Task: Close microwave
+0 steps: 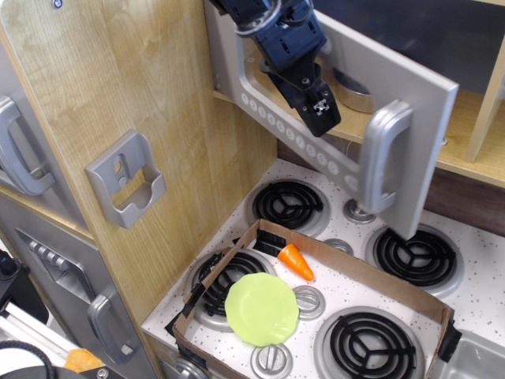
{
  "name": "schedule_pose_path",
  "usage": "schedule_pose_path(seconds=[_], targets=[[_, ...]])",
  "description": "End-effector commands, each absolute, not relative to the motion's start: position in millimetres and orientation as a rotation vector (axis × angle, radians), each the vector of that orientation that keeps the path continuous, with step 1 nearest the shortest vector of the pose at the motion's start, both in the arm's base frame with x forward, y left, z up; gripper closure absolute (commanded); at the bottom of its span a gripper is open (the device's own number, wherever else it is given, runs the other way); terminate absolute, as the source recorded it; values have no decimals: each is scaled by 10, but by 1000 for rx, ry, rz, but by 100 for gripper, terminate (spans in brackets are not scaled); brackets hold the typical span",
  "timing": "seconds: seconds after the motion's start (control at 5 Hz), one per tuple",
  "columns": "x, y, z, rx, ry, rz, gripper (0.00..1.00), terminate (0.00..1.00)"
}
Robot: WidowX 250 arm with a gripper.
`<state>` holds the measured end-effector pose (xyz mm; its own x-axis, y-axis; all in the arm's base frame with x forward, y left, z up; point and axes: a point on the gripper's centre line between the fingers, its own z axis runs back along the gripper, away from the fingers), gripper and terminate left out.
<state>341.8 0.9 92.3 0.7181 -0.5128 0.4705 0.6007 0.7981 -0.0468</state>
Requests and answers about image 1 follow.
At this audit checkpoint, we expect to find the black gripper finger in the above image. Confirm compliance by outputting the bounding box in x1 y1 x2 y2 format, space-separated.
296 81 342 137

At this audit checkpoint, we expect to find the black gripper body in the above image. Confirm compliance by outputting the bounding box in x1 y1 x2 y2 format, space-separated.
234 1 327 107

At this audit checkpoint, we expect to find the grey toy microwave door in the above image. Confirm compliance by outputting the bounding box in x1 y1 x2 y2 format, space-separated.
204 2 458 238

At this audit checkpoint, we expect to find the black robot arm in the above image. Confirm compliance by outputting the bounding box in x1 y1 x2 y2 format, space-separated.
211 0 341 137

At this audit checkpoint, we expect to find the back left stove burner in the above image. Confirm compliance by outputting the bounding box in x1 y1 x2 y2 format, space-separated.
245 179 331 237

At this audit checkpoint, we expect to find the stove burner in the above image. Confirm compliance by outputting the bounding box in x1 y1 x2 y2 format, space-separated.
312 306 426 379
184 249 277 332
364 224 464 298
245 179 331 237

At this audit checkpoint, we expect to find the grey back stove knob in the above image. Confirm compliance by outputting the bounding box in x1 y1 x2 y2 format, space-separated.
343 199 376 225

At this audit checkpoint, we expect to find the grey stove knob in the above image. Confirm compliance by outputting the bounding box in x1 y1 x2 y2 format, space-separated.
343 199 376 225
250 343 294 379
294 285 326 321

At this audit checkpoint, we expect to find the grey small middle knob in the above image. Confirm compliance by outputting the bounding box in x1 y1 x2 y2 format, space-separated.
324 238 354 256

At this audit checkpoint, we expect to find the orange toy carrot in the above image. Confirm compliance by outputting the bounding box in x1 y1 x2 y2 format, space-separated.
278 244 315 281

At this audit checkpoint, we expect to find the back right stove burner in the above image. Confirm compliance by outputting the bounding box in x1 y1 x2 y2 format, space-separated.
364 224 464 298

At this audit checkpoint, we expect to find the grey centre stove knob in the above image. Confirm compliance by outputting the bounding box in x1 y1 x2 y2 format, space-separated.
294 285 326 321

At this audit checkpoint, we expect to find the green plastic plate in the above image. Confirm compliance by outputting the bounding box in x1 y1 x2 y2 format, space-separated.
225 272 299 347

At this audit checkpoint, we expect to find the front left stove burner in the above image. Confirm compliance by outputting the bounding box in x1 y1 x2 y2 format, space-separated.
184 249 277 332

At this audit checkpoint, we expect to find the front right stove burner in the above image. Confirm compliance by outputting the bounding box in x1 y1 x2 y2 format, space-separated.
312 306 426 379

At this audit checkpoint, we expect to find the grey front stove knob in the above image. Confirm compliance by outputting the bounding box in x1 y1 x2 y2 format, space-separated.
250 343 294 379

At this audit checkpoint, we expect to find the grey oven knob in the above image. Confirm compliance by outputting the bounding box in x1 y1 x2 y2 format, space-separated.
176 358 208 379

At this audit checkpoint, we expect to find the steel sink basin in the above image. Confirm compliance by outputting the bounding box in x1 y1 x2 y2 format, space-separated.
428 331 504 379

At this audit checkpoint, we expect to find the grey ice dispenser panel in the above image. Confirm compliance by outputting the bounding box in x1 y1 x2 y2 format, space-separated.
16 228 95 304

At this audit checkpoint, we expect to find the orange cloth piece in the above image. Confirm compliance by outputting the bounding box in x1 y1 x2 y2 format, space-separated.
63 348 103 373

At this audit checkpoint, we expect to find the steel pot with handles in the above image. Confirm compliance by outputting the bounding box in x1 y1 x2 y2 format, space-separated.
332 69 373 114

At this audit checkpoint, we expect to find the grey wall phone holder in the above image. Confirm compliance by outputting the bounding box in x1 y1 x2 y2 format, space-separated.
85 129 166 229

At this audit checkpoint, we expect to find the brown cardboard frame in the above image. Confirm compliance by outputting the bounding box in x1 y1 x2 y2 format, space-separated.
166 220 458 378

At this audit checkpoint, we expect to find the grey upper fridge handle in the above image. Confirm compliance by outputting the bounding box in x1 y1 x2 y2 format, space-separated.
1 96 55 197

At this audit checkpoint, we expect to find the grey fridge handle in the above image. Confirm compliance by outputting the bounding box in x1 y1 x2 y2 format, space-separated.
87 294 134 365
1 96 55 197

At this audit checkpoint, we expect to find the grey lower fridge handle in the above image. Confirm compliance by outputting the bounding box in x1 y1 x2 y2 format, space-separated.
87 294 134 365

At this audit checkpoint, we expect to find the black cable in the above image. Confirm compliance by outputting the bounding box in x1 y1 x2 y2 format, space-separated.
0 340 54 379

